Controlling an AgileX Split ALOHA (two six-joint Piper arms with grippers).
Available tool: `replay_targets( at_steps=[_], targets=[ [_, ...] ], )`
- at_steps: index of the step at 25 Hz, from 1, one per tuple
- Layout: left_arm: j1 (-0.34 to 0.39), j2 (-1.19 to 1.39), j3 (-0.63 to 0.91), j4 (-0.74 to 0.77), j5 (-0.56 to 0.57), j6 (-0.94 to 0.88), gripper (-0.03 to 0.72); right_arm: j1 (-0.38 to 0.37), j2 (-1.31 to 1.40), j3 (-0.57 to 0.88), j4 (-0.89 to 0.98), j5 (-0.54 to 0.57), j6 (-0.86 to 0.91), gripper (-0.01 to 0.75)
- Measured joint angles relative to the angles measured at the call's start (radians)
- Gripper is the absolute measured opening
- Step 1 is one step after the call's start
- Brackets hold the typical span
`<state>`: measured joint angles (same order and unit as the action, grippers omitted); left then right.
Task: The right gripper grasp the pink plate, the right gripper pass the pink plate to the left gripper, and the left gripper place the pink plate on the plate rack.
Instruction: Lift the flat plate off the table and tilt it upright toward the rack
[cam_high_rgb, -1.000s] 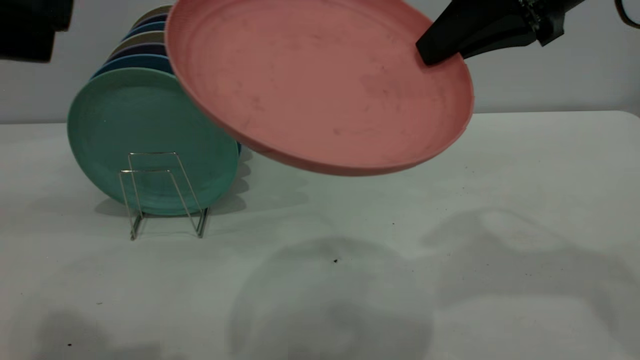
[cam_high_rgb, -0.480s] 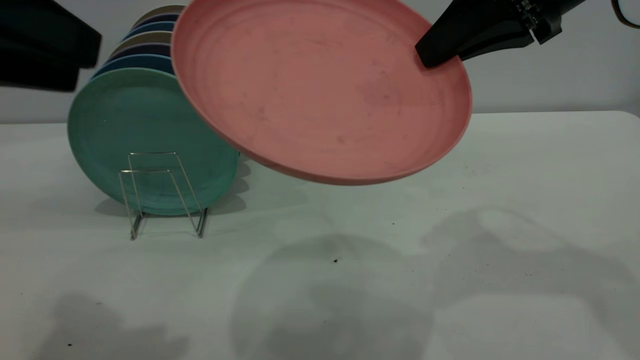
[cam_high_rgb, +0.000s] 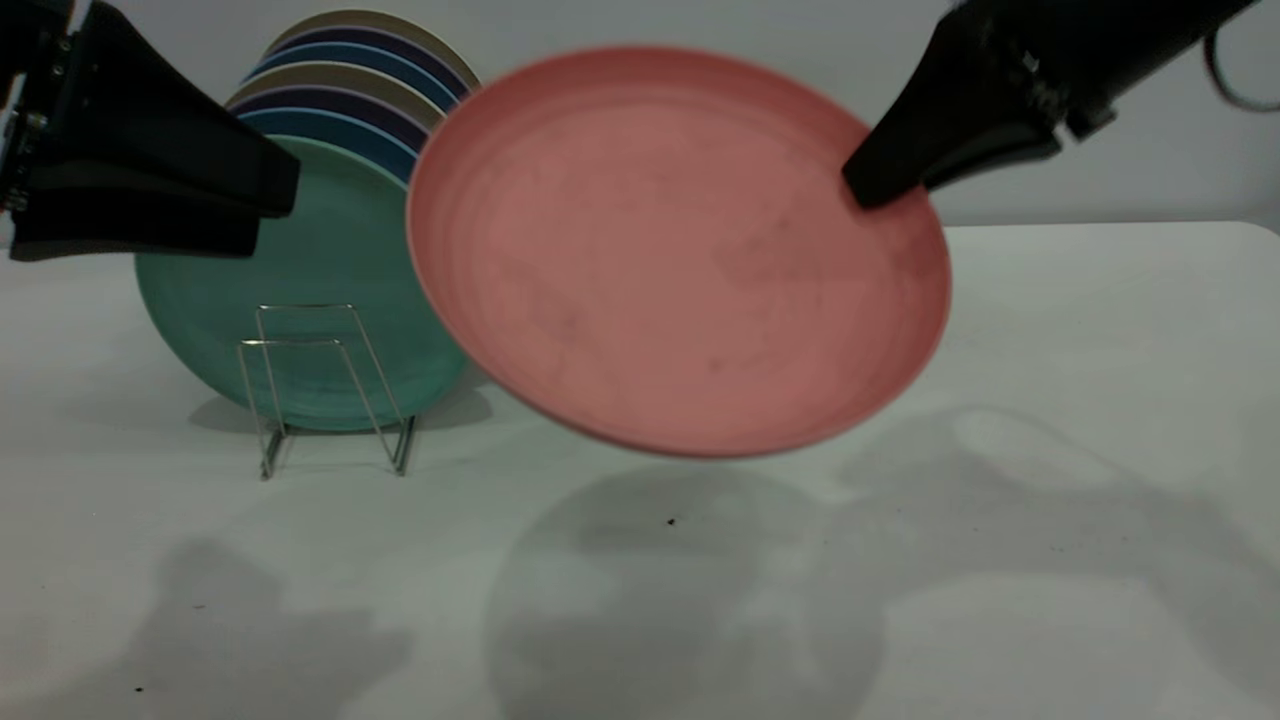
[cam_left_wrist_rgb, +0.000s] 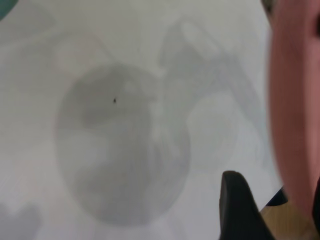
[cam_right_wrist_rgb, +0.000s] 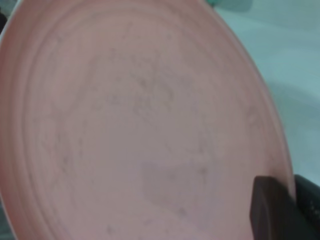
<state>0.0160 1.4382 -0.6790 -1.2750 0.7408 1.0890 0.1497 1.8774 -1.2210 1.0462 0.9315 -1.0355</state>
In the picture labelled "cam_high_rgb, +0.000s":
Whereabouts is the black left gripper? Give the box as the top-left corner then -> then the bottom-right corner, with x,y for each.
0,0 -> 301,263

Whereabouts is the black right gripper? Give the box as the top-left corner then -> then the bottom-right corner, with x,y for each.
843,0 -> 1256,211

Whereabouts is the pink round plate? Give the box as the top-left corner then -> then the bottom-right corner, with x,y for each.
405,45 -> 953,460

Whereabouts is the blue round plate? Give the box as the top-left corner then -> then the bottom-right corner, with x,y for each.
240,107 -> 421,186
243,42 -> 466,113

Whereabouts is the green round plate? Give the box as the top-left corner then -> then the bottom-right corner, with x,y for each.
135,135 -> 473,434

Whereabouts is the dark purple round plate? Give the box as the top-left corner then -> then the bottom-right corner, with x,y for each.
262,26 -> 476,99
228,87 -> 433,151

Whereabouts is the beige round plate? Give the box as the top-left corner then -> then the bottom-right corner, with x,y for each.
265,10 -> 483,91
225,62 -> 448,131

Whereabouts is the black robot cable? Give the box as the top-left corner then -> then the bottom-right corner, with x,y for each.
1203,25 -> 1280,113

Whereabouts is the metal wire plate rack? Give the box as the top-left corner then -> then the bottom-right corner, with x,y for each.
238,304 -> 417,482

